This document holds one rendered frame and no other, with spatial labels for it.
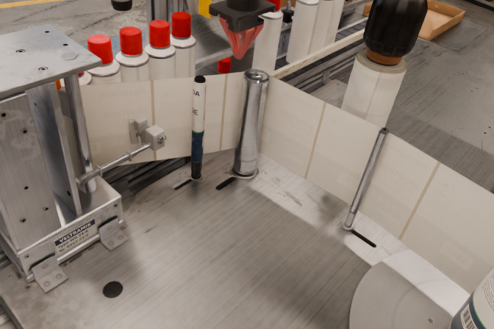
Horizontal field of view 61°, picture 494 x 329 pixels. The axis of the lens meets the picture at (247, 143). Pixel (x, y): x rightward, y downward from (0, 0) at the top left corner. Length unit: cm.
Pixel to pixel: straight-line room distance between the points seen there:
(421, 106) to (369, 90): 43
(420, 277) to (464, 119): 59
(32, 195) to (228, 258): 26
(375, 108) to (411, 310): 32
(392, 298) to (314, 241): 13
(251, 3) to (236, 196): 31
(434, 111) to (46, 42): 90
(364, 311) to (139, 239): 31
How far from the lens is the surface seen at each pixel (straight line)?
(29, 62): 48
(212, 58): 88
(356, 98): 74
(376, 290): 60
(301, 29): 102
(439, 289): 64
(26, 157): 48
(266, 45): 91
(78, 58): 48
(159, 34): 69
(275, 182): 71
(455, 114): 116
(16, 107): 45
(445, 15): 183
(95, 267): 60
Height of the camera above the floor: 136
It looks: 38 degrees down
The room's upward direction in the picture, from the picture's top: 8 degrees clockwise
